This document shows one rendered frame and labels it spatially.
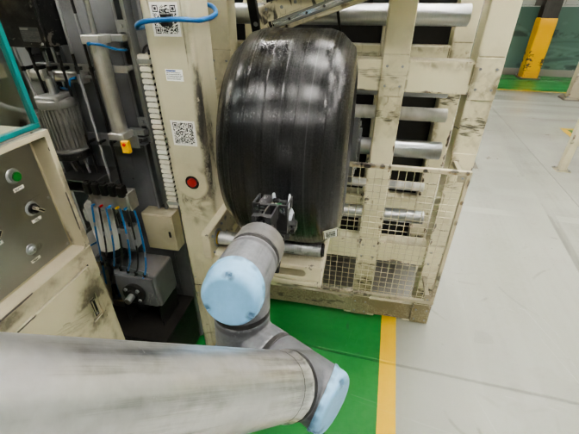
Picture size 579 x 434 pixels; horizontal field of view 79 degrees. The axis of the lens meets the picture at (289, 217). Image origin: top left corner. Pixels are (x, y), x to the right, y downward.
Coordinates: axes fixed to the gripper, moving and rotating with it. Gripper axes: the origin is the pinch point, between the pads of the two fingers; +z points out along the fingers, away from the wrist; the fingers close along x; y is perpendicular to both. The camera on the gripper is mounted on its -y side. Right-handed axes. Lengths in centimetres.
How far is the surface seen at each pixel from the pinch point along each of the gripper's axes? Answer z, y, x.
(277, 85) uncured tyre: 5.5, 26.9, 3.3
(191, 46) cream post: 18.4, 34.5, 28.8
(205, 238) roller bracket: 13.0, -18.1, 27.2
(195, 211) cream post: 24.1, -15.0, 35.5
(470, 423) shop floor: 39, -110, -75
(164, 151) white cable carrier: 22.8, 4.9, 43.1
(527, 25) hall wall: 910, 97, -356
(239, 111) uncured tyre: 2.4, 21.5, 10.9
